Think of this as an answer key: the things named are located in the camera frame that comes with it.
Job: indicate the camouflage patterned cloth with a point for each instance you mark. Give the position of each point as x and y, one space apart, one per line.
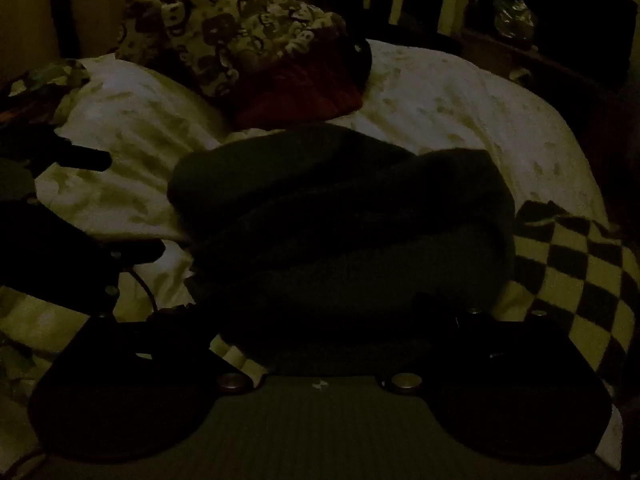
40 87

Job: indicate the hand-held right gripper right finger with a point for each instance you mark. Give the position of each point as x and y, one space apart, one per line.
505 332

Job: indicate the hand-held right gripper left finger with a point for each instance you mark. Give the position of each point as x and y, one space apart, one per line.
165 332

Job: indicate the dark garment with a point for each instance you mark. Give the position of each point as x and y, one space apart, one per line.
340 220

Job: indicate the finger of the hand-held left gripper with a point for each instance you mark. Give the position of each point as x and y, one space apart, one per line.
82 158
135 251

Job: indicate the dark red cloth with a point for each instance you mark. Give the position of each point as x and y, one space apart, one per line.
300 80

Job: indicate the checkered blanket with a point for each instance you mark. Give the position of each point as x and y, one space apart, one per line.
580 280

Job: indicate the shiny crumpled object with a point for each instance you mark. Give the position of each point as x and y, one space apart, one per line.
515 20

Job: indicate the dark wooden nightstand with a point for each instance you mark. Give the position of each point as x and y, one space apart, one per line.
575 90

